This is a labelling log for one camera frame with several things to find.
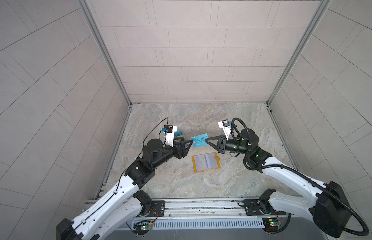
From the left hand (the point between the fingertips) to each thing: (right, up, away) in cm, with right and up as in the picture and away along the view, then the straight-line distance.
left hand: (191, 141), depth 67 cm
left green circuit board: (-22, -39, 0) cm, 45 cm away
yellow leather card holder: (+8, -16, +20) cm, 26 cm away
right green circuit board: (+37, -39, +1) cm, 53 cm away
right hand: (+7, -2, 0) cm, 7 cm away
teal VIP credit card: (+4, 0, +2) cm, 4 cm away
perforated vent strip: (+5, -38, +1) cm, 38 cm away
